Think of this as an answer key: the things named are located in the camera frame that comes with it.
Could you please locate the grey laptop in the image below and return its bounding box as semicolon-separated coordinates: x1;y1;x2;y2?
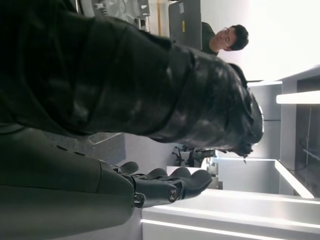
168;0;203;51

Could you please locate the person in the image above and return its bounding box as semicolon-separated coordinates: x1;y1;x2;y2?
201;21;250;57

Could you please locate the white lit display plinth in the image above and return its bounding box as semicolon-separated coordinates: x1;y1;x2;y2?
141;188;320;240
211;157;315;200

